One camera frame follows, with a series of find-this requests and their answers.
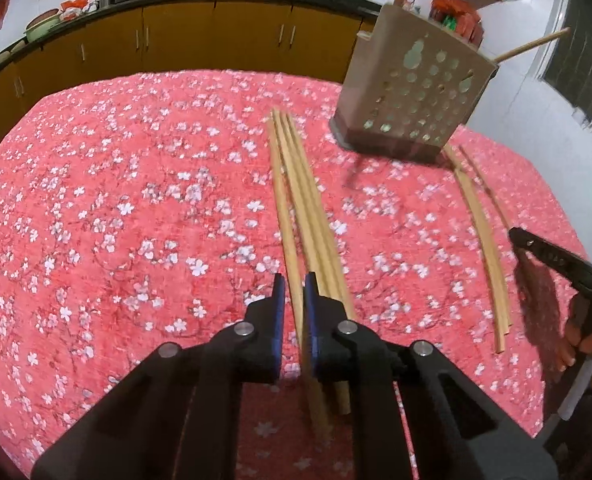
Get green bowl with lid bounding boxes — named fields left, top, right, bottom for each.
left=24, top=9, right=60, bottom=44

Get beige perforated utensil holder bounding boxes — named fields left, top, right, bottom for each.
left=329, top=4, right=498, bottom=164

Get right window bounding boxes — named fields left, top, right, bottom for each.
left=542, top=0, right=592, bottom=127

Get person right hand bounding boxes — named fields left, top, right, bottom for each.
left=555, top=294, right=592, bottom=385

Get wooden lower cabinets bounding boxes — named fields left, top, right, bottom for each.
left=0, top=0, right=376, bottom=141

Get red floral tablecloth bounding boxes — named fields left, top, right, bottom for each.
left=0, top=72, right=572, bottom=471

